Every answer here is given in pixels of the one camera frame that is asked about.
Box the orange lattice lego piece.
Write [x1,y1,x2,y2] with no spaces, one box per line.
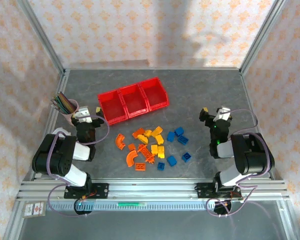
[137,144,156,165]

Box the green label strip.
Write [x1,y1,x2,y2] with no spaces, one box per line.
[117,201,148,207]

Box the red and white card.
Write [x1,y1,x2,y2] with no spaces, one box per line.
[21,200,47,220]

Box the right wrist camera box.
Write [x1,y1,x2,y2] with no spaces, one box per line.
[213,106,232,123]

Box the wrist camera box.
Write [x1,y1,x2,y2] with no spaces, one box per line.
[213,106,232,123]
[74,106,94,123]

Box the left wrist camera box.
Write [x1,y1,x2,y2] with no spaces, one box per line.
[74,106,94,123]

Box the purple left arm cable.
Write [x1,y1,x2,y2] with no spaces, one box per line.
[46,114,111,218]

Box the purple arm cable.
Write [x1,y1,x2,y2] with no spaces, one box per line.
[206,108,276,218]
[46,114,111,218]

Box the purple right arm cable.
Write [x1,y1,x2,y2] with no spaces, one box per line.
[206,108,276,218]

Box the aluminium table side rail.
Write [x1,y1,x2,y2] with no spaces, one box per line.
[2,69,71,240]
[239,69,300,240]

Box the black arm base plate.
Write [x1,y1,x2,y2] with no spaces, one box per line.
[195,182,244,201]
[63,182,110,200]

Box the aluminium table end rail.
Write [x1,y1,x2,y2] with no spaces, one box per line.
[63,66,242,72]

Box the black round cable port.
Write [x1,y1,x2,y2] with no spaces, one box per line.
[73,199,94,216]
[213,199,233,216]

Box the aluminium frame post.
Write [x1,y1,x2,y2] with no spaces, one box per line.
[238,0,290,76]
[16,0,67,76]

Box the aluminium mounting rail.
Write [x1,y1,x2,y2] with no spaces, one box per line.
[16,177,290,202]

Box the grey slotted cable duct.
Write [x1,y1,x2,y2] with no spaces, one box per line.
[46,201,217,211]

